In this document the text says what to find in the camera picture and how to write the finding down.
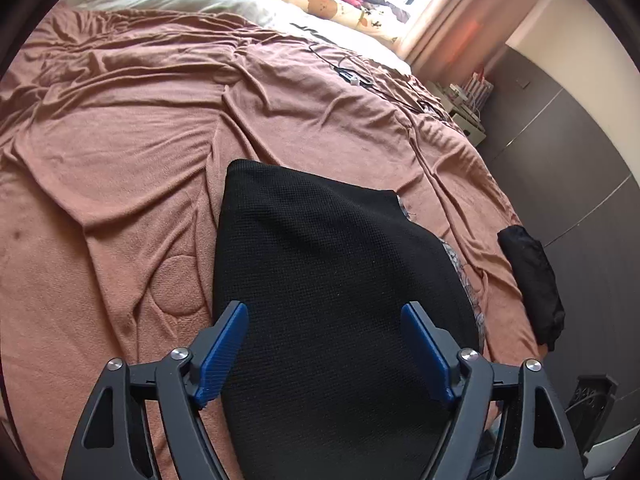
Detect black folded cloth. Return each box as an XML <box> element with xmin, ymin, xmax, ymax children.
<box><xmin>496</xmin><ymin>225</ymin><xmax>567</xmax><ymax>352</ymax></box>

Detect black cable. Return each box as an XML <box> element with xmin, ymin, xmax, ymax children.
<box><xmin>307</xmin><ymin>42</ymin><xmax>451</xmax><ymax>116</ymax></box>

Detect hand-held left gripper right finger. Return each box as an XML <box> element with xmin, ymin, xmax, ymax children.
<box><xmin>400</xmin><ymin>301</ymin><xmax>586</xmax><ymax>480</ymax></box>

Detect brown fleece blanket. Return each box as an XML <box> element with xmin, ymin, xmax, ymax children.
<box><xmin>0</xmin><ymin>0</ymin><xmax>538</xmax><ymax>480</ymax></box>

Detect black pants with patterned lining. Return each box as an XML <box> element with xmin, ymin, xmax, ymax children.
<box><xmin>212</xmin><ymin>158</ymin><xmax>488</xmax><ymax>480</ymax></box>

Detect brown curtain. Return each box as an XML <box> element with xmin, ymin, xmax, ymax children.
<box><xmin>400</xmin><ymin>0</ymin><xmax>566</xmax><ymax>83</ymax></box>

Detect dark grey wardrobe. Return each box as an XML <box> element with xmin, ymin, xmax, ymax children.
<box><xmin>475</xmin><ymin>42</ymin><xmax>640</xmax><ymax>441</ymax></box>

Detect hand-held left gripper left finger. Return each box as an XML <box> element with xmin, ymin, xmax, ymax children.
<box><xmin>61</xmin><ymin>301</ymin><xmax>250</xmax><ymax>480</ymax></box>

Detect yellow bear-print pillow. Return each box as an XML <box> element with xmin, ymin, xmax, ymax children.
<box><xmin>270</xmin><ymin>0</ymin><xmax>411</xmax><ymax>46</ymax></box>

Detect black ribbed plastic object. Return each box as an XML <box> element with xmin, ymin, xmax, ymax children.
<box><xmin>567</xmin><ymin>374</ymin><xmax>619</xmax><ymax>463</ymax></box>

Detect white nightstand with clutter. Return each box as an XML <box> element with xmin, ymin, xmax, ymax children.
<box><xmin>435</xmin><ymin>72</ymin><xmax>496</xmax><ymax>147</ymax></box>

